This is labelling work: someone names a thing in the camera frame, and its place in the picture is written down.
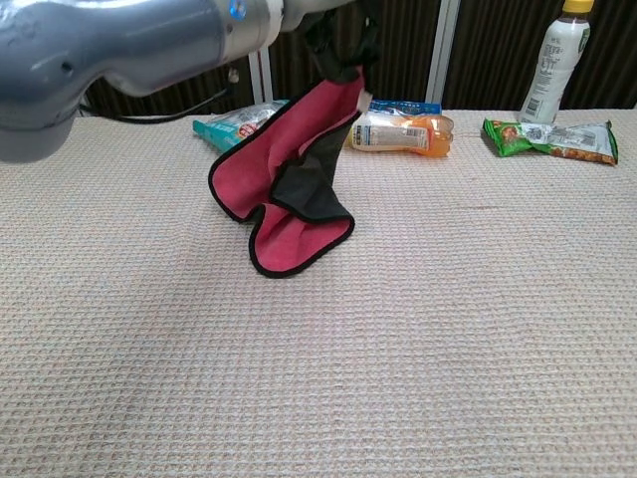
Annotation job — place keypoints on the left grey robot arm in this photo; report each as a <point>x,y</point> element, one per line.
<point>124,45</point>

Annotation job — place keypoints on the orange drink bottle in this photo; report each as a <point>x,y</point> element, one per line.
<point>398,134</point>

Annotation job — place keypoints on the pink and grey cloth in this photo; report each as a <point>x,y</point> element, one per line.
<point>249,174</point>

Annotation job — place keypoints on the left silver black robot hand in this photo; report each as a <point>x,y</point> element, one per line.
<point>331,55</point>

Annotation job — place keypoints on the beige woven tablecloth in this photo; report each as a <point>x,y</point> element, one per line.
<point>318,348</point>

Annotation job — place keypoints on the white bottle yellow cap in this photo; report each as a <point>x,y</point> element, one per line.
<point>552,65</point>

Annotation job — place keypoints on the white partition frame post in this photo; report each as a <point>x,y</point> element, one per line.
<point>443,50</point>
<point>261,74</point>

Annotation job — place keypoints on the teal clear snack packet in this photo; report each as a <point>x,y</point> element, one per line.
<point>226,130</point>

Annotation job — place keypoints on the green snack packet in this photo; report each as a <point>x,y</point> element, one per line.
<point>552,139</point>

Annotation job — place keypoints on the blue rectangular packet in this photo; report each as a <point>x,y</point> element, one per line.
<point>408,106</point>

